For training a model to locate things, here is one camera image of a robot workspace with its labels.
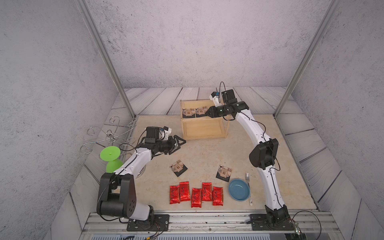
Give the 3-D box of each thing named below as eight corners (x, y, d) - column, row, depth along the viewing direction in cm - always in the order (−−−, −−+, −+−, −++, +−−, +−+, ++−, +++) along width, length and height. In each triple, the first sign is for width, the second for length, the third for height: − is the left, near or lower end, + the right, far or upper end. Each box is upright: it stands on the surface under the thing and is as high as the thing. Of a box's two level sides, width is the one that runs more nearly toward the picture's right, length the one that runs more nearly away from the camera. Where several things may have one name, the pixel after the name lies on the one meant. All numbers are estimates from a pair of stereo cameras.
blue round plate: (229, 201, 81) (230, 199, 79) (226, 180, 88) (227, 178, 86) (251, 201, 81) (252, 199, 79) (246, 180, 88) (247, 178, 86)
